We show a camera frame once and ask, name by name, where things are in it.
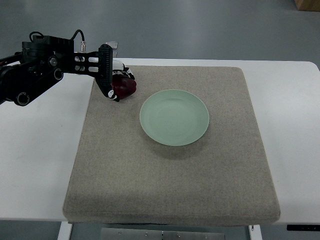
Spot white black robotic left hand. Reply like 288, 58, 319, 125
95, 44, 136, 102

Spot red apple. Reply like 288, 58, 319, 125
111, 74, 137, 100

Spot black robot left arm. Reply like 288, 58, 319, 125
0, 29, 100, 107

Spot lower metal floor plate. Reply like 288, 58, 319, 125
112, 51, 118, 58

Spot pale green plate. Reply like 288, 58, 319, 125
139, 89, 210, 147

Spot beige fabric mat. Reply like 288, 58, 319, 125
61, 65, 281, 225

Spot white table leg left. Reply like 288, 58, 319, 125
57, 221, 73, 240

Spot white table leg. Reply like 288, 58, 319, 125
248, 225, 263, 240
57, 221, 73, 240

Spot cardboard box corner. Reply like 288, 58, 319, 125
294, 0, 320, 12

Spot white table leg right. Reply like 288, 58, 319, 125
248, 225, 263, 240

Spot black table control panel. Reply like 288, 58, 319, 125
286, 224, 320, 232

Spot grey metal base plate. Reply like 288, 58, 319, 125
100, 228, 226, 240

